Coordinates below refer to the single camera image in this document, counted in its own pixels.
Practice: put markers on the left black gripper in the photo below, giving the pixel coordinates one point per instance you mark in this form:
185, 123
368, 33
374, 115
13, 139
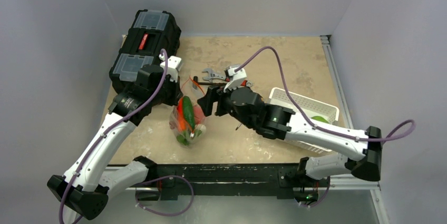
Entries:
176, 94

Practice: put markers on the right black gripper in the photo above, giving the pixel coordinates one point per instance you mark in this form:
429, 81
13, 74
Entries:
216, 101

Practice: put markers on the red pink fruit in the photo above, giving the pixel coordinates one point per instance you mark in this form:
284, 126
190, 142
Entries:
200, 118

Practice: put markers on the green cucumber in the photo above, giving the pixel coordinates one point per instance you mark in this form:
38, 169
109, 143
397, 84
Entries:
188, 113

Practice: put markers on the clear orange-zip bag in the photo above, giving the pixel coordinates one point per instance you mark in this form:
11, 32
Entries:
194, 95

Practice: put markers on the orange carrot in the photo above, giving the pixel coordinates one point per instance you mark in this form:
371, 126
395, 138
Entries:
180, 117

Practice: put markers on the green bell pepper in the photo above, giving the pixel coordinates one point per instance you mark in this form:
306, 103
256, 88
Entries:
186, 139

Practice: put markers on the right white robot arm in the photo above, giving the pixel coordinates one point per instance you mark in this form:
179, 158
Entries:
358, 152

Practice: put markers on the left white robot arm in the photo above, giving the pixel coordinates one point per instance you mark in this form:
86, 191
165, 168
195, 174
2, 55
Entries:
84, 189

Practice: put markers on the black plastic toolbox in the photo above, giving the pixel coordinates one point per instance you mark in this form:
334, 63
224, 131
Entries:
150, 32

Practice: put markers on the white plastic basket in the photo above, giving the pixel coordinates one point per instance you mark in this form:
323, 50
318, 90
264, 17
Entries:
311, 107

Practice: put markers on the green lettuce leaf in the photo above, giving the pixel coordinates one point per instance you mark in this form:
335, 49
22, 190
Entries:
320, 119

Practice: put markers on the black T-handle tool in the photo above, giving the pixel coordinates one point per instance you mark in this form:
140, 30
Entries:
204, 80

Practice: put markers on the red-handled adjustable wrench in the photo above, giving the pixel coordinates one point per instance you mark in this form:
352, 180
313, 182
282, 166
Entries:
212, 75

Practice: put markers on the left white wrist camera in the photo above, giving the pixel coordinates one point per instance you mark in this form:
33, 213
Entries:
172, 64

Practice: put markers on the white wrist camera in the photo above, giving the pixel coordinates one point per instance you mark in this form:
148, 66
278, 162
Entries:
236, 77
172, 64

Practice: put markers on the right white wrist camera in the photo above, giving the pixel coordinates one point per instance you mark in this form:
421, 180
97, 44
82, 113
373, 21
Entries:
236, 77

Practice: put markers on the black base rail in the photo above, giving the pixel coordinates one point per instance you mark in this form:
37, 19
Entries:
280, 180

